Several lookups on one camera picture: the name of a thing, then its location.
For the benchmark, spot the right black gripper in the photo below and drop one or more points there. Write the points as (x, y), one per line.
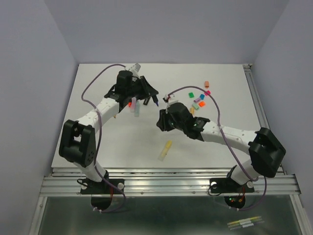
(161, 123)

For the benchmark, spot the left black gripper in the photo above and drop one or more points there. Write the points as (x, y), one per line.
(146, 89)

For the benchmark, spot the black highlighter blue cap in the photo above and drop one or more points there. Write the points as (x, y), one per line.
(146, 101)

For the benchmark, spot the black highlighter purple cap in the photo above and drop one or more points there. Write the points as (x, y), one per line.
(155, 99)

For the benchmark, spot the pastel green highlighter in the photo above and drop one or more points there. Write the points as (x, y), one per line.
(137, 109)

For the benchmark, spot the pastel green pen cap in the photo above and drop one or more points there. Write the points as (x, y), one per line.
(195, 106)

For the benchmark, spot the pastel purple highlighter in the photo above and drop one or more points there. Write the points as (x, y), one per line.
(133, 100)

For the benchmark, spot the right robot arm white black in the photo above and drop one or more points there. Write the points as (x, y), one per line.
(234, 139)

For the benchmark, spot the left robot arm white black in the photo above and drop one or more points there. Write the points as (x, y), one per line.
(78, 137)

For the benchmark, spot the pens on lower shelf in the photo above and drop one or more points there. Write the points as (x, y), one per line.
(244, 223)

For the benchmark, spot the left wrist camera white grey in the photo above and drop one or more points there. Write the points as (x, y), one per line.
(134, 69)

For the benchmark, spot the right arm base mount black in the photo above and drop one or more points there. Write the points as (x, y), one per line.
(220, 186)

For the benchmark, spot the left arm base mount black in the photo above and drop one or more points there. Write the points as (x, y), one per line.
(102, 194)

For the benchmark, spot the aluminium rail right side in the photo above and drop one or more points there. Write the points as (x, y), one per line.
(259, 98)

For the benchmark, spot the aluminium rail frame front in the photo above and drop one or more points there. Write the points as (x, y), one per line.
(164, 182)

